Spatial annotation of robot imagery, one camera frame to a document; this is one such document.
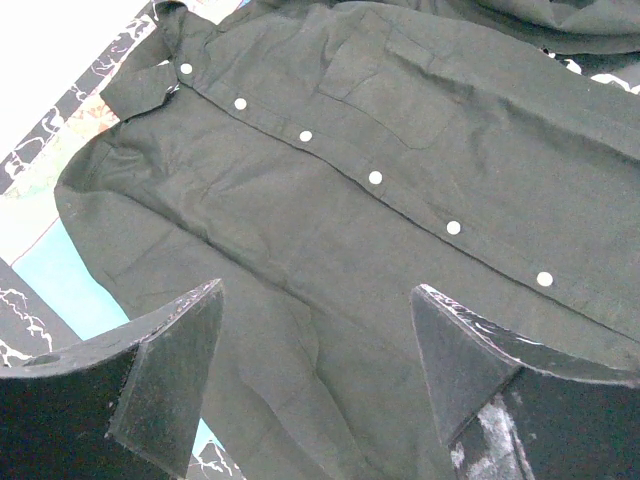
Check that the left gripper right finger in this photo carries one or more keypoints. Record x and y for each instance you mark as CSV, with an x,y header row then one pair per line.
x,y
508,407

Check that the black button shirt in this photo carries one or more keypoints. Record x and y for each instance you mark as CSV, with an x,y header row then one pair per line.
x,y
322,158

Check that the blue patterned placemat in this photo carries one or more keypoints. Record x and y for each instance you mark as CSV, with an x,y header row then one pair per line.
x,y
48,299

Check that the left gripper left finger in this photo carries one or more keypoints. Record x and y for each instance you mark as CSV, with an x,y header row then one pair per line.
x,y
123,405

